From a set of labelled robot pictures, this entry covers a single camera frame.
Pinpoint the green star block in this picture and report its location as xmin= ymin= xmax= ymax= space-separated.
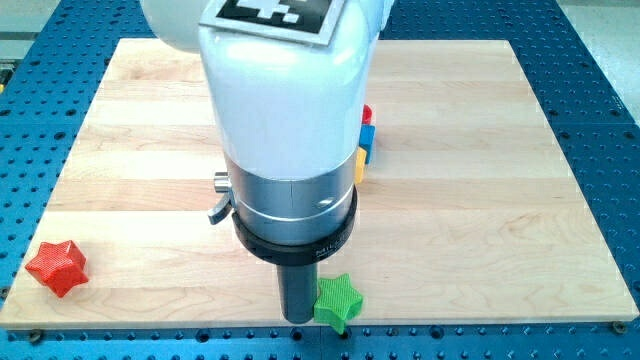
xmin=313 ymin=273 xmax=364 ymax=334

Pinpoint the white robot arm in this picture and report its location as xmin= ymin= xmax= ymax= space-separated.
xmin=141 ymin=0 xmax=392 ymax=245

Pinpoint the red star block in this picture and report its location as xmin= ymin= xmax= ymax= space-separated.
xmin=25 ymin=240 xmax=89 ymax=298

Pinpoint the yellow block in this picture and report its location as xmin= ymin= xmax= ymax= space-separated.
xmin=354 ymin=147 xmax=368 ymax=185

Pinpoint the blue block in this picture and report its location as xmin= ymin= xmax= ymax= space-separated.
xmin=359 ymin=124 xmax=376 ymax=164

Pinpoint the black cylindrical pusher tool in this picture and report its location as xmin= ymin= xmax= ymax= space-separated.
xmin=232 ymin=186 xmax=358 ymax=324

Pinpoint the wooden board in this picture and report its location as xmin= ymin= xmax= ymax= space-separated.
xmin=1 ymin=39 xmax=638 ymax=330

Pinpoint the fiducial marker tag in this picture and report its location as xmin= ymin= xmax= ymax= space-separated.
xmin=199 ymin=0 xmax=345 ymax=46

